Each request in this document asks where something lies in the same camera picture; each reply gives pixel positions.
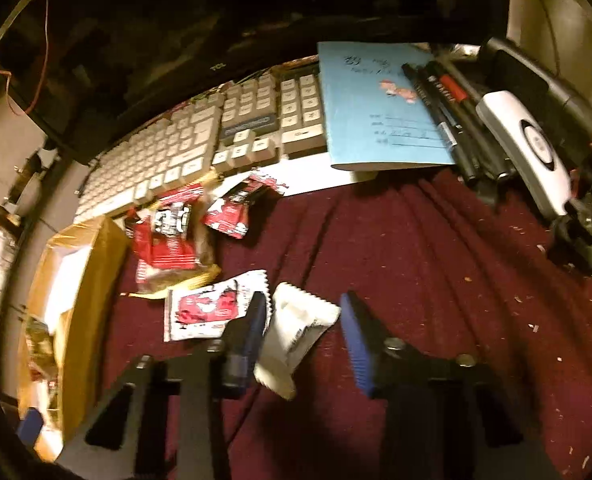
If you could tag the beige mechanical keyboard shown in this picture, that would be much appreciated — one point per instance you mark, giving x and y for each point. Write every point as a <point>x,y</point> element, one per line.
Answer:
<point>257,122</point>

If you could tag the red black marker pen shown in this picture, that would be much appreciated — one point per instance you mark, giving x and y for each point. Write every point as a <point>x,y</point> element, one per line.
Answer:
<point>460,108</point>

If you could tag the red snack packet pile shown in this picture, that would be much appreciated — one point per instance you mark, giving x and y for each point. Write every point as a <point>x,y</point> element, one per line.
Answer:
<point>172,245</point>

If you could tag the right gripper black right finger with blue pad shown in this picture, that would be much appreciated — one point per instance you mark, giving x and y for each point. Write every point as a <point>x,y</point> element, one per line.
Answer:
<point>445,418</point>

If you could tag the gold cardboard box tray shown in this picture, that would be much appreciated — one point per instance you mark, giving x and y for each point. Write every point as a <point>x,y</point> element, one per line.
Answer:
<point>70,294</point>

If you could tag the dark red table cloth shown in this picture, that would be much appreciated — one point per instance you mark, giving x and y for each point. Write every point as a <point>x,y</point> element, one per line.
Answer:
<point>442,271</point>

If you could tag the red black candy packet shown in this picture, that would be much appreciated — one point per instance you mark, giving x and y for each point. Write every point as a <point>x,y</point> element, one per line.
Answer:
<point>229,213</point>

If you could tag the black microphone stand device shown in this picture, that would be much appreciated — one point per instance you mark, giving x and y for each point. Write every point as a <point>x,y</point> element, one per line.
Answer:
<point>566,118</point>

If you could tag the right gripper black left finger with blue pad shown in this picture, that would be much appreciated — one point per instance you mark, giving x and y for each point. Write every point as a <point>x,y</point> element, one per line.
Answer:
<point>125,436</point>

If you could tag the red white snack packet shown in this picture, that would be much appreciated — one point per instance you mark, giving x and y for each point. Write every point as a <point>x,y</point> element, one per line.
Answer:
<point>204,312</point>

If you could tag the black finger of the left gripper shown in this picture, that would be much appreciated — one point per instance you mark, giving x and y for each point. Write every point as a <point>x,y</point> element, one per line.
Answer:
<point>29,428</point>

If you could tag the blue exercise notebook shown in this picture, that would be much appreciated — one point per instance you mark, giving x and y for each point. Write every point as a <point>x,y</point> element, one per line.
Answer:
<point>374,118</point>

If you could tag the black monitor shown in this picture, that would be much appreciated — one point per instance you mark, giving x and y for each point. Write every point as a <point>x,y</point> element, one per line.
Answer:
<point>91,71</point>

